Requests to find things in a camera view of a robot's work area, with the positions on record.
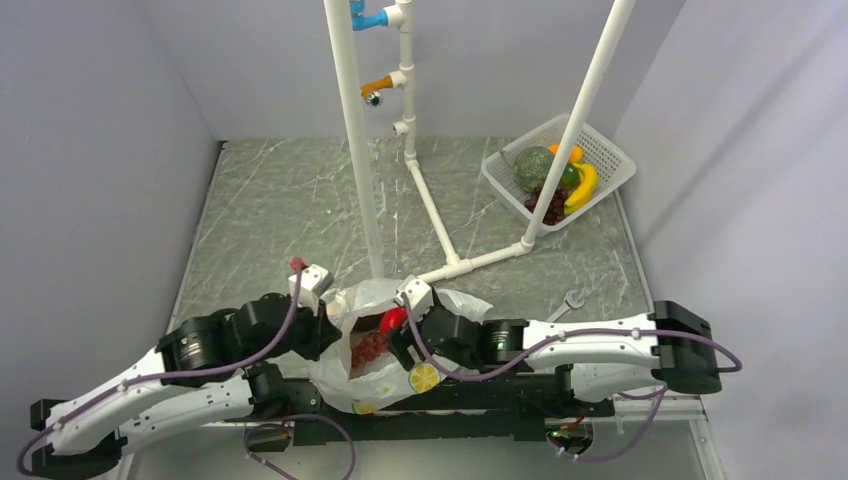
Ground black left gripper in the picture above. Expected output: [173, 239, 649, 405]
[242, 292, 343, 367]

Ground white printed plastic bag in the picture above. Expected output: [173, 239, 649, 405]
[304, 278, 495, 416]

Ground yellow fake bananas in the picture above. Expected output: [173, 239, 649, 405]
[564, 163, 599, 215]

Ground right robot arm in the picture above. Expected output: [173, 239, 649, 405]
[387, 301, 725, 415]

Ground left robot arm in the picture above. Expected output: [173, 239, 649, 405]
[16, 293, 342, 479]

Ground red fake grapes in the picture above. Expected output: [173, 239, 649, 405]
[351, 331, 388, 371]

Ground brown fake fruit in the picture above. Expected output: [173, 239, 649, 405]
[352, 315, 382, 332]

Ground purple fake grapes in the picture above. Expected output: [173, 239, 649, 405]
[524, 185, 570, 226]

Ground green fake melon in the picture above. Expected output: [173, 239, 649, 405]
[513, 146, 555, 193]

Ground green fake lime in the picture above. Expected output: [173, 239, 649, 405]
[560, 163, 581, 191]

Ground orange fake fruit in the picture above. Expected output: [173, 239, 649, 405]
[547, 143, 585, 166]

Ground silver wrench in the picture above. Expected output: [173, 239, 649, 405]
[546, 289, 585, 323]

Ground silver metal ball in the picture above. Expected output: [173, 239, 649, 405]
[364, 91, 383, 108]

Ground orange tap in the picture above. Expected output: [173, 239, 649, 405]
[360, 75, 394, 98]

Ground white plastic basket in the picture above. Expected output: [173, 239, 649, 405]
[481, 114, 637, 237]

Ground blue tap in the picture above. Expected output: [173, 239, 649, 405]
[349, 0, 389, 32]

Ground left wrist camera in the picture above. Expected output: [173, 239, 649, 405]
[289, 257, 335, 314]

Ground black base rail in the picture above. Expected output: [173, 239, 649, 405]
[244, 373, 615, 442]

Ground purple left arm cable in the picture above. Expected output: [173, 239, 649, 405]
[16, 261, 357, 480]

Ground white pvc pipe frame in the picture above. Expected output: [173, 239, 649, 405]
[323, 0, 639, 286]

